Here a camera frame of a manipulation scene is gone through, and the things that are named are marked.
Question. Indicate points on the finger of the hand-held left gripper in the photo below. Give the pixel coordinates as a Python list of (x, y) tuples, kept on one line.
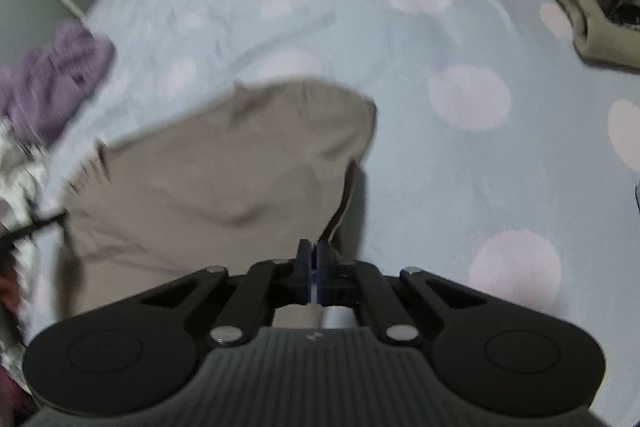
[(30, 229)]

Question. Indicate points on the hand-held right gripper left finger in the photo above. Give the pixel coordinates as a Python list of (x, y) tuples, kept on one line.
[(305, 259)]

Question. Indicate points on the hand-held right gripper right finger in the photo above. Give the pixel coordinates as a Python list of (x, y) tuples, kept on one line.
[(322, 263)]

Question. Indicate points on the taupe shirt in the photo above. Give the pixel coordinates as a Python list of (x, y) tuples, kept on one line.
[(210, 177)]

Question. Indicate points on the white crumpled garment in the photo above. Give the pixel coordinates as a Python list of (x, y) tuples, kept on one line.
[(15, 177)]

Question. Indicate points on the purple fleece blanket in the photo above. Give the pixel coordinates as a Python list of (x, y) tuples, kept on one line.
[(50, 77)]

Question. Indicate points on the polka dot bed sheet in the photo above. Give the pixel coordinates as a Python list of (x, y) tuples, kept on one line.
[(450, 32)]

